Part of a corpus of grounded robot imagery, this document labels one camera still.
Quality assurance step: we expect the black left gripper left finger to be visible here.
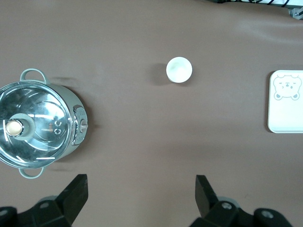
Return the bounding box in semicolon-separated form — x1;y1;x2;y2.
30;174;89;227

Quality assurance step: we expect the white bear print tray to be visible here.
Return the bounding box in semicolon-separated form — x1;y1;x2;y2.
267;70;303;134

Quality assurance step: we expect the green electric cooking pot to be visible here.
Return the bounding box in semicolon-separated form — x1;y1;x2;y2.
0;68;89;179

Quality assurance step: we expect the glass pot lid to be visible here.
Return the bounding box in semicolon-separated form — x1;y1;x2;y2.
0;80;73;170

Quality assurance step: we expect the white IKEA cup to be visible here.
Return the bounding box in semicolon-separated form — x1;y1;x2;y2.
165;56;193;83

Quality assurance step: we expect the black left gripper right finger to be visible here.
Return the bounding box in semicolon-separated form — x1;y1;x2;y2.
191;175;239;227

